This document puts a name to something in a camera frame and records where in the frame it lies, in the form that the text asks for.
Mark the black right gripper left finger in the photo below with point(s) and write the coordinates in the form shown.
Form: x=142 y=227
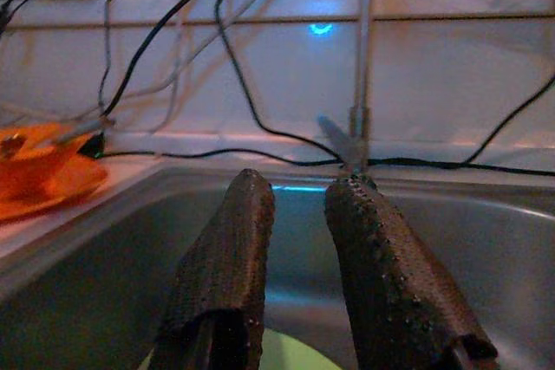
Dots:
x=225 y=257

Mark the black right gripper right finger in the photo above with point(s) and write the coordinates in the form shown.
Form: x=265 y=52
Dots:
x=390 y=279

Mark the orange bowl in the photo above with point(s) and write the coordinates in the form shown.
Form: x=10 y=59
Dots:
x=39 y=151

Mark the stainless steel sink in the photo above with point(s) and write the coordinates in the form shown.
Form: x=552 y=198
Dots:
x=477 y=257

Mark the green plate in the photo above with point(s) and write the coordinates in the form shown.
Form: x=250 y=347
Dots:
x=295 y=357

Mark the orange plate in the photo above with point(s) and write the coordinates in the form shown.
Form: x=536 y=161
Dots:
x=43 y=196

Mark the metal faucet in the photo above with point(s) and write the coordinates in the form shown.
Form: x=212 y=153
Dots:
x=364 y=40

